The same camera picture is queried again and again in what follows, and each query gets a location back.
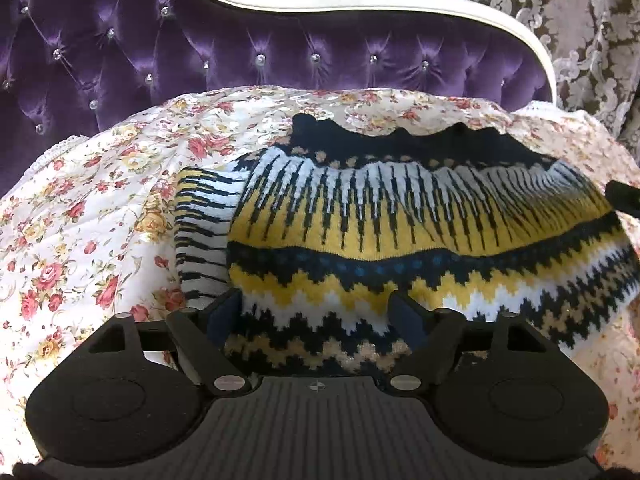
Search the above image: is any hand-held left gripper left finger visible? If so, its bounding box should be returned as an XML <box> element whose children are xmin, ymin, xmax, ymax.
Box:
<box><xmin>90</xmin><ymin>288</ymin><xmax>254</xmax><ymax>396</ymax></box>

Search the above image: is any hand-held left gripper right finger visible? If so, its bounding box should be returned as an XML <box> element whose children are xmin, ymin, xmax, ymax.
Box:
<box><xmin>388</xmin><ymin>290</ymin><xmax>544</xmax><ymax>391</ymax></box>

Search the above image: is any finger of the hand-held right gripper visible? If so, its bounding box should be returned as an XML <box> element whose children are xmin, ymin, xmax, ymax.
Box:
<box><xmin>604</xmin><ymin>180</ymin><xmax>640</xmax><ymax>219</ymax></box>

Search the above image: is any yellow navy patterned knit sweater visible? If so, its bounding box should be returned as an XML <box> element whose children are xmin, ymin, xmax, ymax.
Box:
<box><xmin>172</xmin><ymin>112</ymin><xmax>640</xmax><ymax>377</ymax></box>

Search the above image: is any floral printed blanket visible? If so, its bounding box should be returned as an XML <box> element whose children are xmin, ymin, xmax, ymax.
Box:
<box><xmin>0</xmin><ymin>85</ymin><xmax>640</xmax><ymax>467</ymax></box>

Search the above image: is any dark damask patterned curtain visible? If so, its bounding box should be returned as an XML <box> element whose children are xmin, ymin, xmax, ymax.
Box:
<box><xmin>200</xmin><ymin>0</ymin><xmax>640</xmax><ymax>147</ymax></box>

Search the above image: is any purple tufted headboard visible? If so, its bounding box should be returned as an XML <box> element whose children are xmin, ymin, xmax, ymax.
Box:
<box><xmin>0</xmin><ymin>0</ymin><xmax>559</xmax><ymax>202</ymax></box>

